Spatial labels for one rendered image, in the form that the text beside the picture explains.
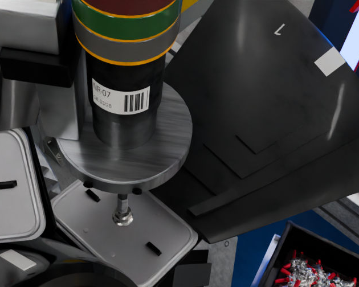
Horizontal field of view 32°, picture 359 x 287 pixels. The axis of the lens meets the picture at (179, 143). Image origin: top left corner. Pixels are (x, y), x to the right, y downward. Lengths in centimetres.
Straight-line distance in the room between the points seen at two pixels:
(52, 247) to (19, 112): 8
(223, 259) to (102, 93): 37
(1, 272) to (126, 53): 15
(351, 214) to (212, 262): 31
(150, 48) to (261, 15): 32
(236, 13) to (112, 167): 27
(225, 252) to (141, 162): 32
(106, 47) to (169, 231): 21
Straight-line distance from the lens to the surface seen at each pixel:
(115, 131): 30
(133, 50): 25
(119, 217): 41
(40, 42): 27
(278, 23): 56
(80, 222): 43
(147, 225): 43
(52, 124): 31
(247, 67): 52
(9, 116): 35
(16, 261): 35
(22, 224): 36
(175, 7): 24
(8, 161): 36
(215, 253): 61
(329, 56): 57
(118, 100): 28
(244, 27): 54
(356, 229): 90
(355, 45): 69
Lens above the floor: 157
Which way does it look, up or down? 57 degrees down
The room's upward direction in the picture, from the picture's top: 9 degrees clockwise
